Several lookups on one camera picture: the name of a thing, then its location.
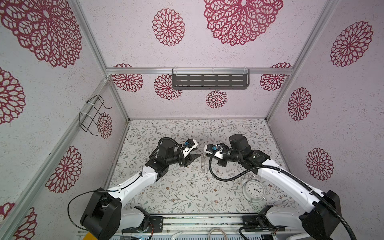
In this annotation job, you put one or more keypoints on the silver metal key bottle opener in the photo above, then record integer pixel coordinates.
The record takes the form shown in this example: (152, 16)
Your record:
(203, 163)

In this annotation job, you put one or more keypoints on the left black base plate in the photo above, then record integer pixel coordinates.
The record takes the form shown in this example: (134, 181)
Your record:
(151, 224)

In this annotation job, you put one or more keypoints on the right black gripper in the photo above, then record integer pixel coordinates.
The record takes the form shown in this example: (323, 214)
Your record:
(221, 163)

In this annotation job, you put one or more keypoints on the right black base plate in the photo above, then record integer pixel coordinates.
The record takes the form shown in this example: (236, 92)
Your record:
(259, 223)

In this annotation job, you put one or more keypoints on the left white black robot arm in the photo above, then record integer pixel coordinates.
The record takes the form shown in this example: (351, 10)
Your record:
(103, 216)

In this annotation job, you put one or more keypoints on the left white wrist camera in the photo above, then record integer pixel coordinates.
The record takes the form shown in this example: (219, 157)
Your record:
(189, 146)

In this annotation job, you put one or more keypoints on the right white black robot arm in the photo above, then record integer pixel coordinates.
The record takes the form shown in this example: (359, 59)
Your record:
(320, 211)

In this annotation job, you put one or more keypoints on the white round alarm clock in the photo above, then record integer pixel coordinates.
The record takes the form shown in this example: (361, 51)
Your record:
(253, 190)

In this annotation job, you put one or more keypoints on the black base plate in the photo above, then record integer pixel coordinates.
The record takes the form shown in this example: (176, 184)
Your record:
(259, 223)
(151, 224)

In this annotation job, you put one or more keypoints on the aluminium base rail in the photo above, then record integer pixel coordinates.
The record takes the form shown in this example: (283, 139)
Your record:
(200, 222)

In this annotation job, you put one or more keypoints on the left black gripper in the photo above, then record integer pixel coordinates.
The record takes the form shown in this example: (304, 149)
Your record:
(190, 158)

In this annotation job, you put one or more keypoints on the black wire wall basket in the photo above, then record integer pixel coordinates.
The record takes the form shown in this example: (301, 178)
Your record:
(89, 117)

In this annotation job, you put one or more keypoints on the yellow object at bottom edge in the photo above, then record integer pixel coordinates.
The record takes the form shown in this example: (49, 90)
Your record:
(89, 236)

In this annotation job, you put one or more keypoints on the dark grey wall shelf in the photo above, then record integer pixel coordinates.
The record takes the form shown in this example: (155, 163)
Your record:
(190, 81)

